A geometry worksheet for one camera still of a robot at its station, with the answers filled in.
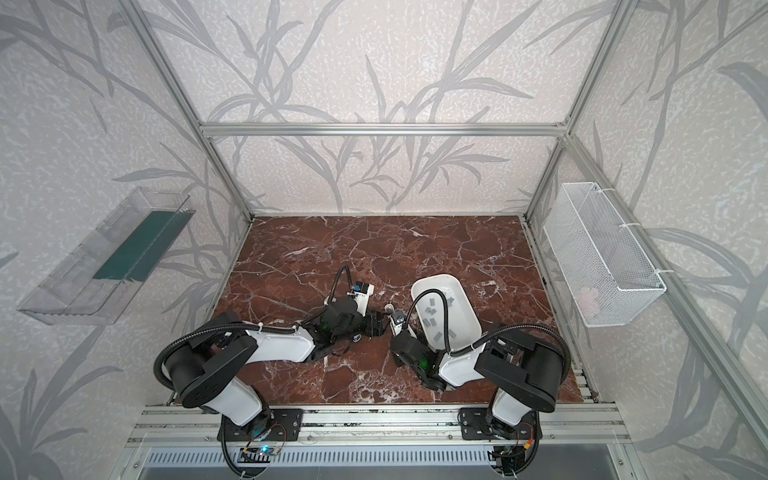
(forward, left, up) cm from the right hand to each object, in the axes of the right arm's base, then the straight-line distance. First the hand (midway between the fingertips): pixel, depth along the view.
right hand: (397, 327), depth 90 cm
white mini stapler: (+5, +2, +3) cm, 6 cm away
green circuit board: (-31, +32, -1) cm, 45 cm away
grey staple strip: (+5, -11, -1) cm, 12 cm away
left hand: (+4, +2, +6) cm, 8 cm away
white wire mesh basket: (-3, -44, +35) cm, 56 cm away
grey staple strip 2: (+1, -9, 0) cm, 9 cm away
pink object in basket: (-2, -48, +20) cm, 52 cm away
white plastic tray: (0, -21, 0) cm, 21 cm away
